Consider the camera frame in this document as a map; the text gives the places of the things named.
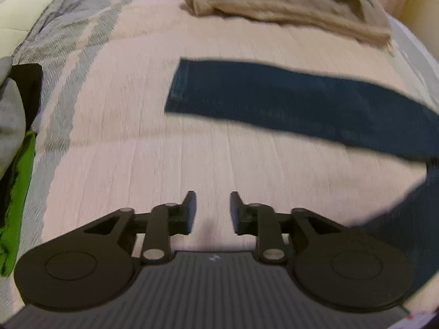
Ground blue denim pants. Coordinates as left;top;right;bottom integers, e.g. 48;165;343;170
165;58;439;302

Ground black cloth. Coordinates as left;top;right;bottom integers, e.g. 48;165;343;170
10;63;44;131

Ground grey cloth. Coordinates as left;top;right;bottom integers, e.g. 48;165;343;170
0;56;27;179

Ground pink and grey striped blanket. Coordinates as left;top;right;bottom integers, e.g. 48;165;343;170
0;0;439;316

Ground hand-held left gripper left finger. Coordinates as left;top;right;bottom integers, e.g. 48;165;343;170
84;191;197;265

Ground green cloth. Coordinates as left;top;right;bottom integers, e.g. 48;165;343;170
0;130;37;277

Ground beige folded blanket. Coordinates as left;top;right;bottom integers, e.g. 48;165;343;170
182;0;393;47

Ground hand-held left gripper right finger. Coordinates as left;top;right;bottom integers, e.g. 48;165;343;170
230;191;344;264

